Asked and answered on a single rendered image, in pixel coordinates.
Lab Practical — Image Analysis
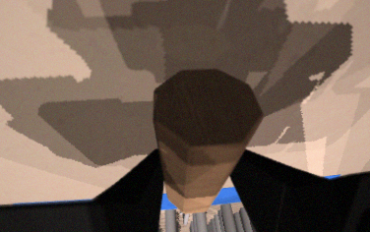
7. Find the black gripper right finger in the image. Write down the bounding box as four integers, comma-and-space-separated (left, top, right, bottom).
229, 149, 370, 232

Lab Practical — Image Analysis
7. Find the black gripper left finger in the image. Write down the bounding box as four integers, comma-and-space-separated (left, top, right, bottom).
0, 148, 163, 232

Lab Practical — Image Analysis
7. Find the blue tape strip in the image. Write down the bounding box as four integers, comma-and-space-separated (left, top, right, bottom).
160, 174, 341, 209

